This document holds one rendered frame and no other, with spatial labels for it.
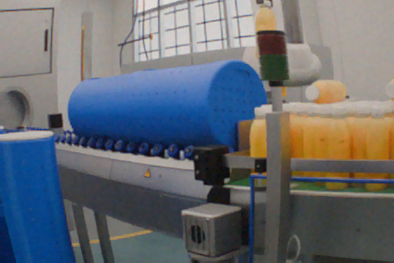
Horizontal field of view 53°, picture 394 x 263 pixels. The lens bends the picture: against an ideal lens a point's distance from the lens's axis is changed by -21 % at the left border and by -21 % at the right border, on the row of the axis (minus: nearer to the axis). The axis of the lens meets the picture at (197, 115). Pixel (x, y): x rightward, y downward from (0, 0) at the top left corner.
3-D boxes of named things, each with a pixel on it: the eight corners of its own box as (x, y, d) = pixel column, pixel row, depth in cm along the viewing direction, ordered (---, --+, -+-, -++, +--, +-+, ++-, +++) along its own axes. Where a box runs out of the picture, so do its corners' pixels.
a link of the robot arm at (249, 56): (242, 93, 227) (238, 47, 226) (279, 91, 226) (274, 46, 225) (243, 92, 211) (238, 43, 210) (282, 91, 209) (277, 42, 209)
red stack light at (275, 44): (270, 56, 96) (268, 38, 96) (294, 54, 91) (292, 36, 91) (251, 55, 91) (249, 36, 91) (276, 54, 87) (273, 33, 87)
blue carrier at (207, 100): (113, 142, 218) (116, 80, 219) (266, 152, 156) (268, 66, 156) (66, 140, 199) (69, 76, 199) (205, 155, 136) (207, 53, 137)
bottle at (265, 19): (256, 55, 135) (254, 1, 137) (255, 61, 142) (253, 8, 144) (279, 57, 134) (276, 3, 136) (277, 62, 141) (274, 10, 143)
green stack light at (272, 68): (272, 80, 96) (270, 56, 96) (296, 80, 91) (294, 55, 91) (253, 81, 92) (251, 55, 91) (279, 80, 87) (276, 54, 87)
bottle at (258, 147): (246, 183, 124) (244, 114, 123) (270, 179, 126) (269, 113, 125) (256, 187, 117) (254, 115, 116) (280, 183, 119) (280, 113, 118)
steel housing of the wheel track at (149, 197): (35, 173, 310) (31, 127, 308) (280, 236, 154) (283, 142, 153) (7, 177, 290) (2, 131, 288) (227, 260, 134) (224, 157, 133)
